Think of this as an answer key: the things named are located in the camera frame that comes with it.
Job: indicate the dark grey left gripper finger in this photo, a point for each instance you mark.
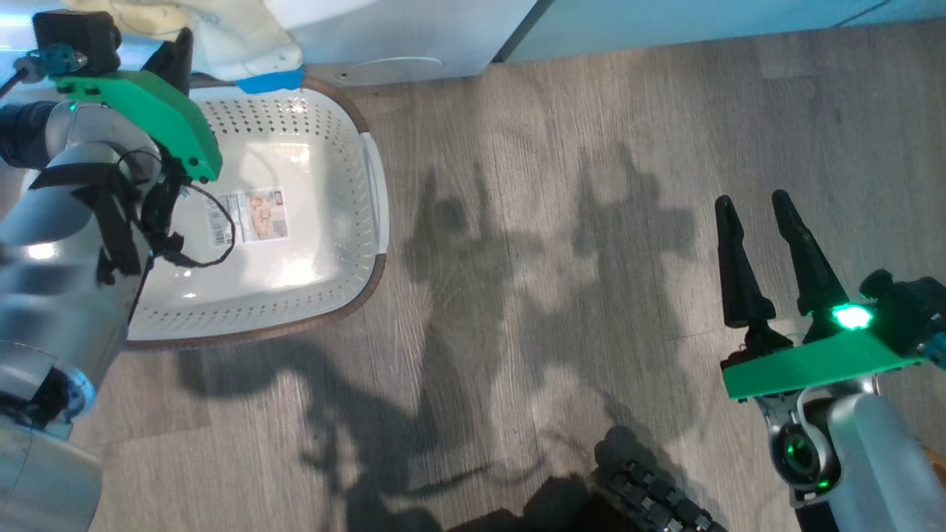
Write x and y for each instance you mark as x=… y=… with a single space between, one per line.
x=176 y=63

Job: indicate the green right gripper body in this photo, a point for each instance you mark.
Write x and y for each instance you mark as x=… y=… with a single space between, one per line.
x=828 y=362

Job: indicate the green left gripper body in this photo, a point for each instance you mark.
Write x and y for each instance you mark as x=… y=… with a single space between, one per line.
x=155 y=111

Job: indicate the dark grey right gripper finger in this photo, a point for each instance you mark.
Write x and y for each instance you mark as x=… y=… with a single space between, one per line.
x=813 y=273
x=743 y=288

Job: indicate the pale yellow printed garment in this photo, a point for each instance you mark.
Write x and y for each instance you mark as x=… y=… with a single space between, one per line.
x=236 y=37

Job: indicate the small blue garment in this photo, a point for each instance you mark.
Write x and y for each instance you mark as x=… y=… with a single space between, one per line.
x=270 y=80

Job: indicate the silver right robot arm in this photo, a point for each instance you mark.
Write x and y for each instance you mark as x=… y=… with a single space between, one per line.
x=872 y=458

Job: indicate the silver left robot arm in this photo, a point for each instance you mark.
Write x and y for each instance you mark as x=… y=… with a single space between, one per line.
x=59 y=258

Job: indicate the white front-load washing machine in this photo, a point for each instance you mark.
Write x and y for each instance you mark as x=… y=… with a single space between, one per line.
x=406 y=29

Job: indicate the paper basket label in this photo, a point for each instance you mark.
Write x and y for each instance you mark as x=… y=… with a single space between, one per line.
x=251 y=216

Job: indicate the cream perforated laundry basket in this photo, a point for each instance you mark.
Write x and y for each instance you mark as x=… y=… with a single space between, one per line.
x=310 y=222

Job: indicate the round white filter cover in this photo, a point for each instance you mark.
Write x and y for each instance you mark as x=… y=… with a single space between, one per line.
x=388 y=70

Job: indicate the pale teal cabinet front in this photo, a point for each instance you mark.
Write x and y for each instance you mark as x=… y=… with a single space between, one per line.
x=739 y=22

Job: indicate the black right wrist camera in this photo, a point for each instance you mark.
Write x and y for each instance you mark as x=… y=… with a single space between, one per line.
x=909 y=310

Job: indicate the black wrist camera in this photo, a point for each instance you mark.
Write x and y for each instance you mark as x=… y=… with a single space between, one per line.
x=909 y=310
x=74 y=37

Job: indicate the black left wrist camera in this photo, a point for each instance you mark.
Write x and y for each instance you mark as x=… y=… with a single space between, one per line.
x=74 y=37

